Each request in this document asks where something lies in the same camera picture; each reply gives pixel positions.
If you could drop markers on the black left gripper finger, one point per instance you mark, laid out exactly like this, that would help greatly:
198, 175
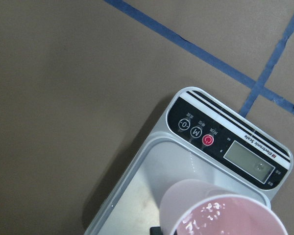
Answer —
155, 229

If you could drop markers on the pink plastic cup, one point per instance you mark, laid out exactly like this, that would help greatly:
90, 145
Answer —
193, 207

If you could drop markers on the white digital kitchen scale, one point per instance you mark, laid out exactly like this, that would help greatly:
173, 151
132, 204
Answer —
197, 137

